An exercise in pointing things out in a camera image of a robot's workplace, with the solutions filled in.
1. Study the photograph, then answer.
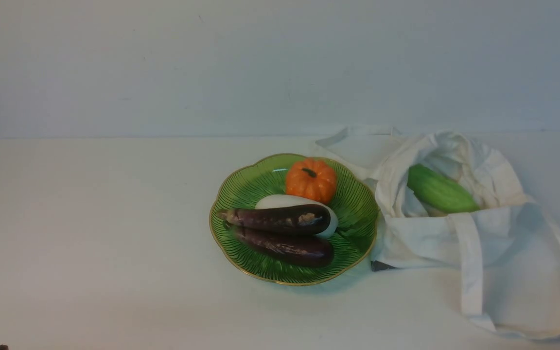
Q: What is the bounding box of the purple eggplant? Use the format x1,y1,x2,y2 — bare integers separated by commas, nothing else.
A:
215,204,338,237
229,226,335,268

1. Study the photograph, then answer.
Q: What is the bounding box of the white eggplant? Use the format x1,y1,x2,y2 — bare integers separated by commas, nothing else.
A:
255,194,339,239

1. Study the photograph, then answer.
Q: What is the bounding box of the upper purple eggplant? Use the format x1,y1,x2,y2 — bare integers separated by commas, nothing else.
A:
215,204,338,237

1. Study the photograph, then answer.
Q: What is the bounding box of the white cloth tote bag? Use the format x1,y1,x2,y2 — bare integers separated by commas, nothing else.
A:
311,126,560,340

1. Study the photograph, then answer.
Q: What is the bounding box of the lower purple eggplant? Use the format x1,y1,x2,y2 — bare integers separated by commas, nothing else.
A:
229,226,335,268

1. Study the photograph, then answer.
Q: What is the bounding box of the green ribbed plate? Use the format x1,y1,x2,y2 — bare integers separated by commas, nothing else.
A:
209,153,380,286

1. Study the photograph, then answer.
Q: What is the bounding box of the orange mini pumpkin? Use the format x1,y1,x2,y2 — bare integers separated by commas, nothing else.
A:
285,158,337,204

